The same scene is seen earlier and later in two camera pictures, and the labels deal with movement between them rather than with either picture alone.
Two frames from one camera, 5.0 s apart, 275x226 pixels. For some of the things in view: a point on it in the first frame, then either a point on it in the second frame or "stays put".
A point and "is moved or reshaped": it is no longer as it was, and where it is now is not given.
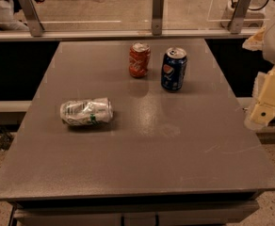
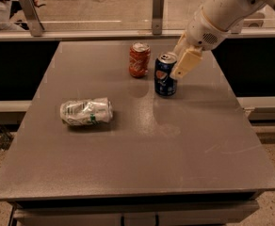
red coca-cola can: x=139 y=59 stays put
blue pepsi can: x=173 y=68 is moved or reshaped
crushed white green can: x=88 y=111 stays put
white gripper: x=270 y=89 to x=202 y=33
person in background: x=4 y=8 stays put
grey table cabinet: x=178 y=210 stays put
